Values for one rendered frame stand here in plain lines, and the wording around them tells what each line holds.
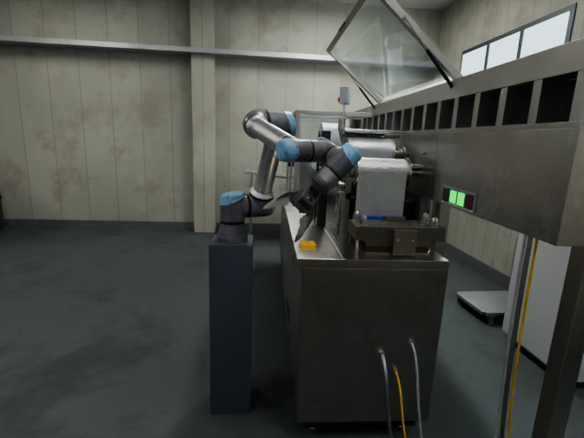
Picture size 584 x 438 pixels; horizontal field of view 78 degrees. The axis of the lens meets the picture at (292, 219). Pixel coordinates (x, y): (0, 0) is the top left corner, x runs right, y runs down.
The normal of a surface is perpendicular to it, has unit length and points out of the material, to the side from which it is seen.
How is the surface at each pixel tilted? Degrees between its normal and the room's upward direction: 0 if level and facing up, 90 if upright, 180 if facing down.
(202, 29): 90
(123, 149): 90
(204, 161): 90
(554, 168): 90
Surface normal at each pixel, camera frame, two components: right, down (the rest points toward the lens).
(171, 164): 0.09, 0.21
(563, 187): -1.00, -0.03
